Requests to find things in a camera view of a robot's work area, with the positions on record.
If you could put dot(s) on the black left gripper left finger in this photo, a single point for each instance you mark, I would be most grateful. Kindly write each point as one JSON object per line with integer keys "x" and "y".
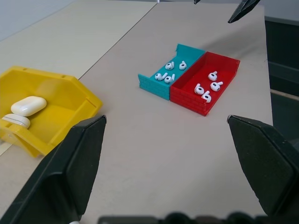
{"x": 58, "y": 177}

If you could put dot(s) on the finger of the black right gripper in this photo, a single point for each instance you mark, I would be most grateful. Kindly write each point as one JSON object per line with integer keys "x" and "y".
{"x": 244, "y": 9}
{"x": 196, "y": 1}

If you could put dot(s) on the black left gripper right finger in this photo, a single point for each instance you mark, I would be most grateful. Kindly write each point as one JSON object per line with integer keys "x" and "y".
{"x": 264, "y": 163}

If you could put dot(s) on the yellow plastic bin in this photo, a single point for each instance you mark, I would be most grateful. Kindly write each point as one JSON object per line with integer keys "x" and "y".
{"x": 65, "y": 98}

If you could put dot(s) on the dark cabinet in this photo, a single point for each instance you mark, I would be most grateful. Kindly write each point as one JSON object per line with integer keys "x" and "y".
{"x": 282, "y": 46}

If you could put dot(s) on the teal brick-pattern tray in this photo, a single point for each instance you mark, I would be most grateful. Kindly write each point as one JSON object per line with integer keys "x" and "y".
{"x": 187, "y": 54}

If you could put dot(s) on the white earbud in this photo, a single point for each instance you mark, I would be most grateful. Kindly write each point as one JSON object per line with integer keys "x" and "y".
{"x": 182, "y": 65}
{"x": 215, "y": 86}
{"x": 212, "y": 76}
{"x": 168, "y": 79}
{"x": 199, "y": 90}
{"x": 207, "y": 97}
{"x": 169, "y": 66}
{"x": 159, "y": 77}

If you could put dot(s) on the red brick-pattern tray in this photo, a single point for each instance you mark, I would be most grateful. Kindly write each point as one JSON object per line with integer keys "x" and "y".
{"x": 187, "y": 98}

